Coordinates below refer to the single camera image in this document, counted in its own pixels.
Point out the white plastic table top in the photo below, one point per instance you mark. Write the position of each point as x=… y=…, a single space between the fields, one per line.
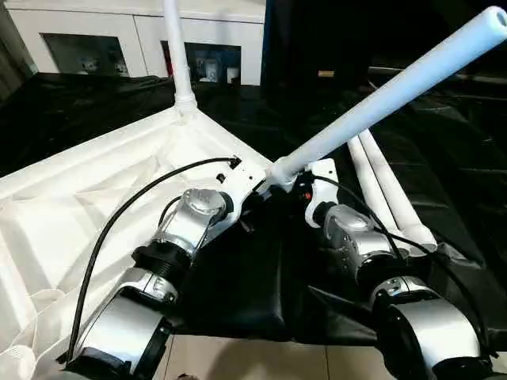
x=79 y=206

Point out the grey curtain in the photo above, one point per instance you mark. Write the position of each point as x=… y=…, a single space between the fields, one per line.
x=9 y=55

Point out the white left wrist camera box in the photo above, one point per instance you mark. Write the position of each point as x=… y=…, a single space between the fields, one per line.
x=245 y=178

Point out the white glass-door cabinet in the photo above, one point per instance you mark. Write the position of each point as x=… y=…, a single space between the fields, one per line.
x=103 y=32

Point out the black mat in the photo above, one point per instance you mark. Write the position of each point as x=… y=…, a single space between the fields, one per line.
x=253 y=277

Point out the small tan tag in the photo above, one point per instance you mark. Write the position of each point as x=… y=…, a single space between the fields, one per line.
x=325 y=74

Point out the white plastic table leg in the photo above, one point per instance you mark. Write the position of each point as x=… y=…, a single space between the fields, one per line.
x=368 y=178
x=388 y=178
x=178 y=55
x=396 y=95

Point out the black metal rail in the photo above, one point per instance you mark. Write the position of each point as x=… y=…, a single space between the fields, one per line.
x=444 y=75

